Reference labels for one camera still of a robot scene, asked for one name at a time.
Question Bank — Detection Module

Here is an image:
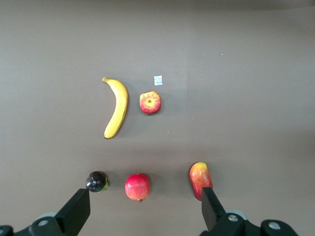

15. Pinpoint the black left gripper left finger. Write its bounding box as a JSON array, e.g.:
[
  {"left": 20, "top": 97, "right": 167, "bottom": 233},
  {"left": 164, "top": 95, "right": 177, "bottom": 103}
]
[{"left": 29, "top": 188, "right": 91, "bottom": 236}]

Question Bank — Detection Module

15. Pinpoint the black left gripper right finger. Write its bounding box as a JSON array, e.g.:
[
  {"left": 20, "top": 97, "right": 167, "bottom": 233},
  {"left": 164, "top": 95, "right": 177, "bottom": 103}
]
[{"left": 199, "top": 187, "right": 249, "bottom": 236}]

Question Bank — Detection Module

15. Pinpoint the yellow toy banana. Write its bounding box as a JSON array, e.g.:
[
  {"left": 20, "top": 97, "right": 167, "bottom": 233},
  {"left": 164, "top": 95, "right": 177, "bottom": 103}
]
[{"left": 102, "top": 77, "right": 129, "bottom": 140}]

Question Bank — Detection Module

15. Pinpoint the red yellow toy apple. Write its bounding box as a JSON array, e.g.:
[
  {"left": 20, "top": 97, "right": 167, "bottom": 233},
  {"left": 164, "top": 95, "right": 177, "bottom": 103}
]
[{"left": 139, "top": 90, "right": 162, "bottom": 115}]

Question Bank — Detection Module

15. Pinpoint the dark purple toy mangosteen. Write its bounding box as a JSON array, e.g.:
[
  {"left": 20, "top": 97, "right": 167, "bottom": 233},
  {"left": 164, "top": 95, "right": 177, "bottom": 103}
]
[{"left": 85, "top": 171, "right": 110, "bottom": 193}]

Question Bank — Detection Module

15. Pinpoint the red yellow toy mango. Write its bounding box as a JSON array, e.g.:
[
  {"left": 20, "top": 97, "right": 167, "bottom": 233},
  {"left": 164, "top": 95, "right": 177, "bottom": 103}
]
[{"left": 189, "top": 162, "right": 214, "bottom": 202}]

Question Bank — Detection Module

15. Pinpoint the red toy pomegranate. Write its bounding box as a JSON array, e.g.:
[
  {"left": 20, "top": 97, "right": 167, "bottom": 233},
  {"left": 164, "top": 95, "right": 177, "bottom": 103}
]
[{"left": 124, "top": 173, "right": 151, "bottom": 203}]

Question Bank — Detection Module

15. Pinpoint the brown paper table cover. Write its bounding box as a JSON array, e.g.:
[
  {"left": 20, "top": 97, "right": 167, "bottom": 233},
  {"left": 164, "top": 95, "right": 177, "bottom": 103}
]
[{"left": 0, "top": 0, "right": 315, "bottom": 236}]

